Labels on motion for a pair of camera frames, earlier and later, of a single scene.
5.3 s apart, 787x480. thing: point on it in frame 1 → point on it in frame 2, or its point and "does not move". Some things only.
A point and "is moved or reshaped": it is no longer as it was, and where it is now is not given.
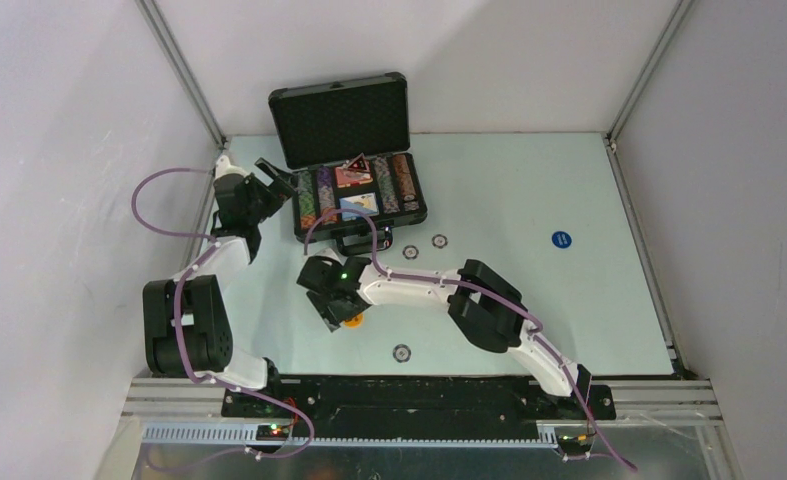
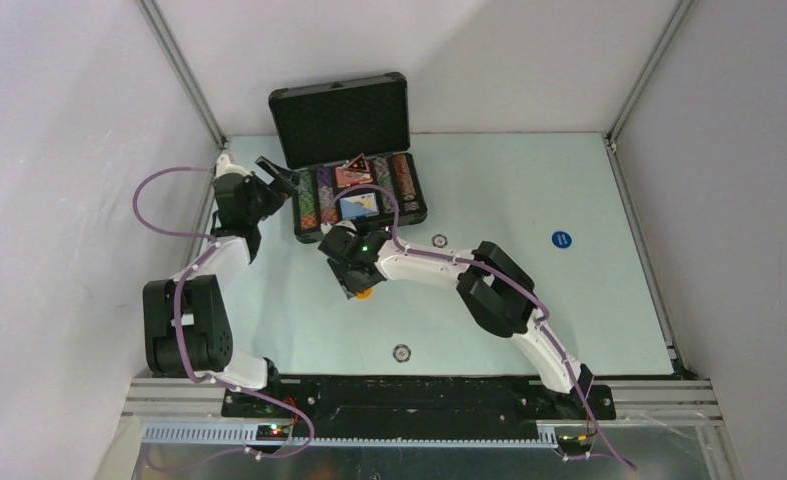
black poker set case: [347, 144] does not move
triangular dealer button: [359, 164] does not move
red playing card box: [347, 177] does not move
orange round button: [355, 322] is moved or reshaped
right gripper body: [333, 314] → [349, 282]
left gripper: [284, 182] does not move
